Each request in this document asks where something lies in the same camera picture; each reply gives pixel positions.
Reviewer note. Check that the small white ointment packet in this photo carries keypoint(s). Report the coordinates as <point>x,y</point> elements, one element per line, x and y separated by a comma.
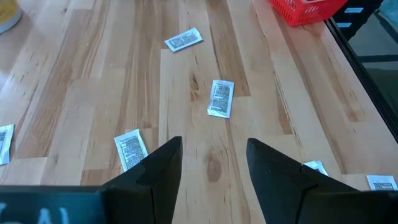
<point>183,39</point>
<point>129,149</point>
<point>220,98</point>
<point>382,183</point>

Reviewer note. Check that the white antiseptic towelette packet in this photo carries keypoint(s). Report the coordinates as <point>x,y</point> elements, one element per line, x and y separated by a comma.
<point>4,143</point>
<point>317,165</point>

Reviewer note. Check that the red plastic mesh basket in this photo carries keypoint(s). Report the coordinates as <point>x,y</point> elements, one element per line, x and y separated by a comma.
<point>298,14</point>

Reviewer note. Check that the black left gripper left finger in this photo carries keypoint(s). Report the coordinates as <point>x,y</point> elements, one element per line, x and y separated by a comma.
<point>155,193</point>

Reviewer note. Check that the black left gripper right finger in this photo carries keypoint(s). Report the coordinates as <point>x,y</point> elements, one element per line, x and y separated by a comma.
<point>280,193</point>

